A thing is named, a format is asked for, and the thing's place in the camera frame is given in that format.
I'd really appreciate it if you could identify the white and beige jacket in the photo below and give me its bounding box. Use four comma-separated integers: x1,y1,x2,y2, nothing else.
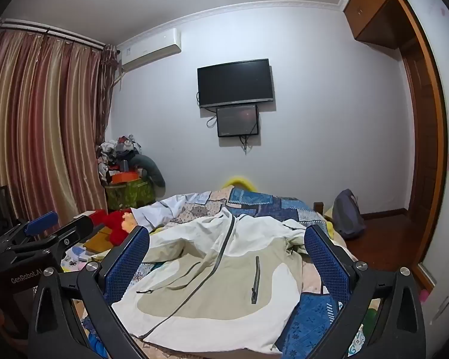
110,207,311,354

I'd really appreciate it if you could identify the curtain rod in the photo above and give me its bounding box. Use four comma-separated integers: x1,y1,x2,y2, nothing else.
0,19,118,51

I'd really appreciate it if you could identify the red plush toy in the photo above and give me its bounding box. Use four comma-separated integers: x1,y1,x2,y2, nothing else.
88,209,136,247

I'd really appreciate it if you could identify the white air conditioner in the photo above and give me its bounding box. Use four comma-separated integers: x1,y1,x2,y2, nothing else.
117,27,182,73

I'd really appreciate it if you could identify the striped pink gold curtain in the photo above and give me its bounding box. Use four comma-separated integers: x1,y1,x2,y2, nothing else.
0,19,118,240

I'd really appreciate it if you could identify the pile of printed papers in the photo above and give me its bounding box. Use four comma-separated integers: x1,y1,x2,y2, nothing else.
62,245,98,270

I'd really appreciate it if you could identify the brown cardboard board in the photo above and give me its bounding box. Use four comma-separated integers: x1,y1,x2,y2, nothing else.
83,224,115,255

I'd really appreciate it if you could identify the grey plush pillow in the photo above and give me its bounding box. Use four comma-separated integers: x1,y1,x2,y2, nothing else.
129,154,166,199

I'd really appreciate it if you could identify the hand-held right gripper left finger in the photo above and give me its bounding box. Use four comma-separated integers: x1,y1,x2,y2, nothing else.
28,225,150,359

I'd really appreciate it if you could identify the pile of mixed clothes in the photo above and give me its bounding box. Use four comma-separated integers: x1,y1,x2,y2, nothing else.
97,133,143,174

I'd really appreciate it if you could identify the orange box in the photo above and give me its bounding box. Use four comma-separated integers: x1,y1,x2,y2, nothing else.
110,171,140,185

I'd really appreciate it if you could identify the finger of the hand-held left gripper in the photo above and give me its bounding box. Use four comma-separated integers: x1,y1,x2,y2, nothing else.
56,215,94,249
24,211,59,238

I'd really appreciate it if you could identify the wooden overhead cabinet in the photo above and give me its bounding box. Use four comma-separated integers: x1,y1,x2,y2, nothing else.
342,0,416,49

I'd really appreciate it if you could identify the wooden door frame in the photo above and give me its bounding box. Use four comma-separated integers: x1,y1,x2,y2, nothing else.
393,0,448,292

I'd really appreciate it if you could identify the black wall television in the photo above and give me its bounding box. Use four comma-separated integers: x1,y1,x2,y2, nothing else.
197,59,275,109

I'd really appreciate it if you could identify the green storage box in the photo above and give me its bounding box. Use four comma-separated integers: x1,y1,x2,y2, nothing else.
105,177,156,210

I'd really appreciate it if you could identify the grey purple backpack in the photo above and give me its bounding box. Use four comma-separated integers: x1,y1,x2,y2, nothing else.
332,189,367,240

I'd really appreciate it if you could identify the small black wall monitor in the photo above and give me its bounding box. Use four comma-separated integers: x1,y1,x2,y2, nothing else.
216,105,260,138

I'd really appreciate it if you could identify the white pillowcase cloth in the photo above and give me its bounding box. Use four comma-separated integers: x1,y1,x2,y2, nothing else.
131,191,214,229

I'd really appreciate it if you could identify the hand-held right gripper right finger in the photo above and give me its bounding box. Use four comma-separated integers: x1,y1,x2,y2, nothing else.
304,224,426,359

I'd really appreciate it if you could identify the patchwork patterned quilt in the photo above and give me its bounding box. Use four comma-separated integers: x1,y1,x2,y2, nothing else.
62,187,378,359

